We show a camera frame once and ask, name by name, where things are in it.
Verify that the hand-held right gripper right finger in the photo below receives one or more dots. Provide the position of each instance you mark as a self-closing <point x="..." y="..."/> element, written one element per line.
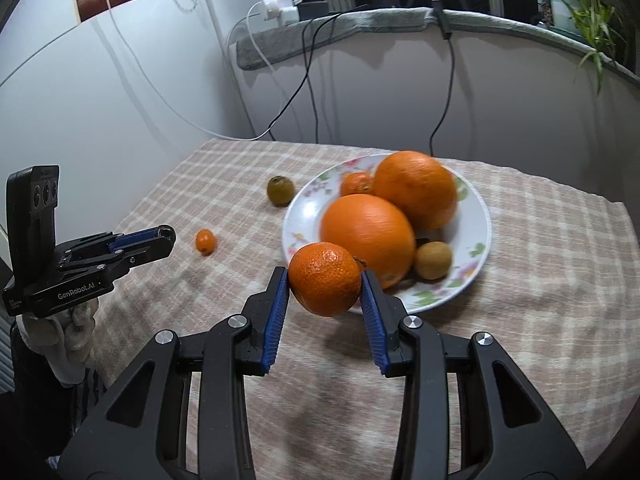
<point x="372" y="320"/>

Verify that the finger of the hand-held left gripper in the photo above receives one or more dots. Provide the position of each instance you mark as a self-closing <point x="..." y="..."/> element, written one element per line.
<point x="147" y="255"/>
<point x="137" y="238"/>

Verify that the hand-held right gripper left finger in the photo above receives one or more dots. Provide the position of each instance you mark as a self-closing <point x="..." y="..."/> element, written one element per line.
<point x="275" y="320"/>

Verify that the bumpy mandarin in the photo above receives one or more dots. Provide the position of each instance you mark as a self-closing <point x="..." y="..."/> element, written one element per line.
<point x="325" y="278"/>

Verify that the large orange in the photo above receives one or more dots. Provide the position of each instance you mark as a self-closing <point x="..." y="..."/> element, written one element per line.
<point x="369" y="240"/>
<point x="416" y="190"/>

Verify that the brown kiwi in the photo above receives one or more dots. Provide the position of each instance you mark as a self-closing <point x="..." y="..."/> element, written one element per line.
<point x="434" y="260"/>
<point x="280" y="191"/>

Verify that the small smooth mandarin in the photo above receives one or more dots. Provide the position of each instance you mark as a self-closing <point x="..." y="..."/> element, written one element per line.
<point x="356" y="184"/>

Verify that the floral white plate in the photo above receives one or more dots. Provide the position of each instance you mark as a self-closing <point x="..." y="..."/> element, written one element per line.
<point x="467" y="220"/>

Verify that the person's left forearm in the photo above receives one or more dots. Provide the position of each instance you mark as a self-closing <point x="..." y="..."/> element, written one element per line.
<point x="35" y="400"/>

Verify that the person's left hand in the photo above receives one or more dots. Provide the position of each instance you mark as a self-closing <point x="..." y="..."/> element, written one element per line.
<point x="67" y="340"/>

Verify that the small orange kumquat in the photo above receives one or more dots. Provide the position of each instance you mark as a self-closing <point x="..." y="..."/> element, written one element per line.
<point x="205" y="241"/>

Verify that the grey ribbed radiator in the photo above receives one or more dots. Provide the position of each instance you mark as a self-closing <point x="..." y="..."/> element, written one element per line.
<point x="5" y="360"/>

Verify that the beige checked tablecloth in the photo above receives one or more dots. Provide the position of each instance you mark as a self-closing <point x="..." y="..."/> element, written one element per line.
<point x="525" y="285"/>

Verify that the black power strip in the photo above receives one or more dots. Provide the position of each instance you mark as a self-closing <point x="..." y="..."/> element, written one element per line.
<point x="312" y="9"/>

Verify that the grey windowsill cover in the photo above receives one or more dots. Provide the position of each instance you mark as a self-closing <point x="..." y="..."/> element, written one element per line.
<point x="380" y="19"/>

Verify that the green spider plant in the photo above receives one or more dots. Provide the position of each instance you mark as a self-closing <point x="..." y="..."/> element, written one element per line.
<point x="595" y="30"/>

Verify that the white plant pot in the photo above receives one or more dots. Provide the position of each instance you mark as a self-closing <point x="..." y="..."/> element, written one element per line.
<point x="560" y="6"/>

